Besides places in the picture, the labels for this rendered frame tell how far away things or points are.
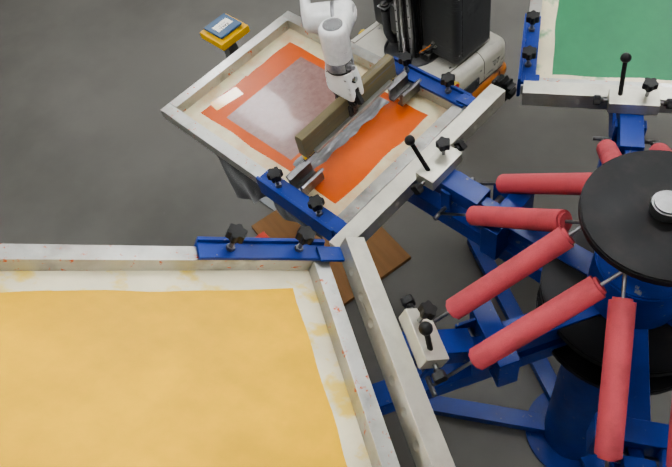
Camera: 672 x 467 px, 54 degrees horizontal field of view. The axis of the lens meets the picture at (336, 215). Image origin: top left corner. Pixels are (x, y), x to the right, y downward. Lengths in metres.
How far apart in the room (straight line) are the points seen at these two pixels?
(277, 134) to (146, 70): 2.09
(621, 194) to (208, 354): 0.86
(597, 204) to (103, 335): 0.97
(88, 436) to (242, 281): 0.45
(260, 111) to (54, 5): 2.96
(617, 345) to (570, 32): 1.22
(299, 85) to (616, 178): 1.13
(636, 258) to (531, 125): 2.04
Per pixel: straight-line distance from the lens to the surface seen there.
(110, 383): 1.27
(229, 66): 2.29
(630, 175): 1.44
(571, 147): 3.23
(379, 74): 1.92
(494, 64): 3.33
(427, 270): 2.81
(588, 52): 2.24
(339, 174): 1.91
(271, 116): 2.12
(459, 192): 1.73
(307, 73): 2.23
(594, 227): 1.35
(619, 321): 1.35
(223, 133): 2.12
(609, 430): 1.37
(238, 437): 1.26
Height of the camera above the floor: 2.42
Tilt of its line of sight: 53 degrees down
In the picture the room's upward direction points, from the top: 15 degrees counter-clockwise
